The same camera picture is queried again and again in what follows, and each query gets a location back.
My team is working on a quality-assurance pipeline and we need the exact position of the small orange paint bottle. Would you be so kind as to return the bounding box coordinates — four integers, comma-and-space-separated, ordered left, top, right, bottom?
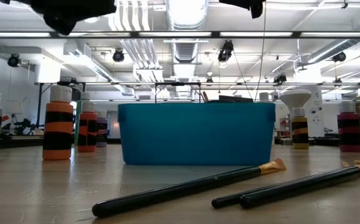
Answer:
42, 85, 74, 161

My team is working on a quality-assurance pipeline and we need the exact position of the thick black paintbrush gold ferrule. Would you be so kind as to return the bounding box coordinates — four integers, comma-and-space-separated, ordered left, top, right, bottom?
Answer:
91, 157, 288, 218

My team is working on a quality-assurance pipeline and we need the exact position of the small red paint bottle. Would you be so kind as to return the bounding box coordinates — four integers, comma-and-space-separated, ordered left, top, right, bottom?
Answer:
77, 101, 99, 153

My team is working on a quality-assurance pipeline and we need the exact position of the small purple paint bottle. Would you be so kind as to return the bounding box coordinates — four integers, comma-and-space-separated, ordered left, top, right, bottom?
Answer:
96, 110, 109, 148

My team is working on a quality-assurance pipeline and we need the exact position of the small ochre paint bottle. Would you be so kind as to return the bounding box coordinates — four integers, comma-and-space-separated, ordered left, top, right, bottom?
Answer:
291, 107, 310, 150

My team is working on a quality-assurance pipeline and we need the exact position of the small magenta paint bottle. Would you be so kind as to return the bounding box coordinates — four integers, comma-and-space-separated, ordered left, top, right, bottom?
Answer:
337, 101, 360, 153

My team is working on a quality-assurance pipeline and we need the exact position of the dark background monitor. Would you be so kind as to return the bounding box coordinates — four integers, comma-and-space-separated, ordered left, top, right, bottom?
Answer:
219, 95, 254, 103

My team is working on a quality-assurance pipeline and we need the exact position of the white mushroom-shaped lamp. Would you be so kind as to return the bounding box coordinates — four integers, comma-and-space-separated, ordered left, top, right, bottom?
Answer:
279, 89, 312, 110

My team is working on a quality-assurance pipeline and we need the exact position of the white table lamp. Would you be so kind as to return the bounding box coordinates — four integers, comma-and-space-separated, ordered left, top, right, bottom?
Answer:
5, 100, 24, 133

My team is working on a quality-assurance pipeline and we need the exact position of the blue plastic bin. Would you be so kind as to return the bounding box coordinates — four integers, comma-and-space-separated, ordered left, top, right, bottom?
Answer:
118, 102, 276, 166

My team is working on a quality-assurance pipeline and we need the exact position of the silver ceiling air duct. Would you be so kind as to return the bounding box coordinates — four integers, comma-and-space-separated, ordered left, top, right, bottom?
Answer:
165, 0, 210, 65

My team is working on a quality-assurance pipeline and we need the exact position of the black background rig frame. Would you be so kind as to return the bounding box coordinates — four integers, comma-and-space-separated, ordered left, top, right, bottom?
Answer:
35, 79, 89, 128
154, 82, 202, 104

